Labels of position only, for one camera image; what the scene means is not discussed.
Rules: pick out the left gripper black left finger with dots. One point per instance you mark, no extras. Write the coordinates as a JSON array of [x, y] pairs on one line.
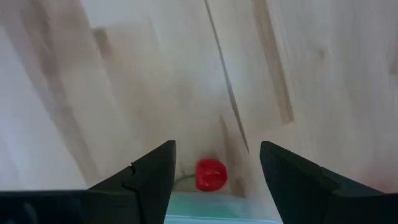
[[124, 202]]

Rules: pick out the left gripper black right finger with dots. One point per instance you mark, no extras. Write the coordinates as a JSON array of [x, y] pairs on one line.
[[311, 202]]

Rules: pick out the clear plastic tupperware container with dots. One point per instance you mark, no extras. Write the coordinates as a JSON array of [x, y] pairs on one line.
[[205, 207]]

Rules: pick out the red cherry with green stem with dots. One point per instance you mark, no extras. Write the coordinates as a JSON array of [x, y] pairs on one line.
[[211, 175]]

